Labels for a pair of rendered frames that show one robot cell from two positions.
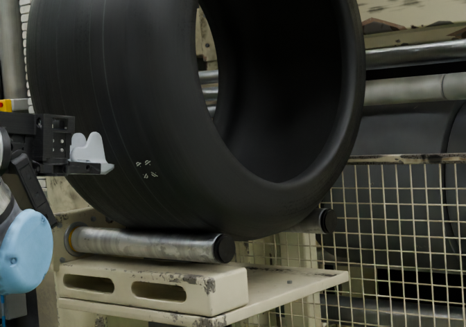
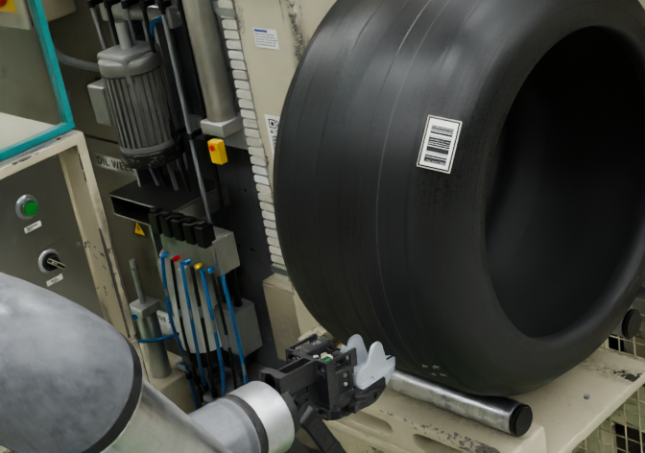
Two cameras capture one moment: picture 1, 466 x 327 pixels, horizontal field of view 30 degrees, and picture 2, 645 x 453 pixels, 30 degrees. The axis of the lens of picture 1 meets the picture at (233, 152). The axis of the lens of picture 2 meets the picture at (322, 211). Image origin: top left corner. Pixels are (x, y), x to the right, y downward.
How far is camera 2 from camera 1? 0.75 m
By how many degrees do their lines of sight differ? 23
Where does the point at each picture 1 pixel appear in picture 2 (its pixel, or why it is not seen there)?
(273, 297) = (572, 439)
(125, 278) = (406, 428)
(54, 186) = not seen: hidden behind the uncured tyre
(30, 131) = (313, 379)
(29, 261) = not seen: outside the picture
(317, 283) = (619, 396)
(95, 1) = (363, 204)
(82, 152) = (365, 372)
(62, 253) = not seen: hidden behind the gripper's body
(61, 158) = (347, 397)
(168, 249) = (455, 409)
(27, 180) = (316, 432)
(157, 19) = (442, 236)
